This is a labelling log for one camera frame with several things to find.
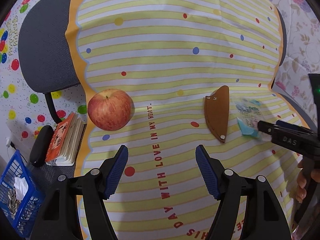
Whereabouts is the blue clear plastic wrapper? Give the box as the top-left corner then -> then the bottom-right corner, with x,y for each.
231,96 -> 271,141

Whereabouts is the right human hand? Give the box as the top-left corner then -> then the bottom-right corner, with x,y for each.
296,160 -> 320,203

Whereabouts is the white crumpled tissue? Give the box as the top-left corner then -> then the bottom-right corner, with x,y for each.
14,177 -> 28,200

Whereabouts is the black chair armrest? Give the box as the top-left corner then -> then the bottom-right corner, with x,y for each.
30,125 -> 54,167

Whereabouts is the orange cover book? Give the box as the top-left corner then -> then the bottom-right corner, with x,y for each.
45,113 -> 85,166

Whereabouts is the brown leather sheath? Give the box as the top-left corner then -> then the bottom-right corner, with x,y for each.
204,85 -> 229,144

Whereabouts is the red apple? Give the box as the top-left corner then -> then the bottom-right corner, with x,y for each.
87,89 -> 132,131

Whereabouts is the yellow striped dotted cloth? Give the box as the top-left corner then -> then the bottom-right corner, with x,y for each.
66,0 -> 303,239

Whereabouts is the grey office chair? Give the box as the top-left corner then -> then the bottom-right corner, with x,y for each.
18,0 -> 286,91

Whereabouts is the floral pattern wall sheet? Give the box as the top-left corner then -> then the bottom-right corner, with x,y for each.
269,0 -> 319,123

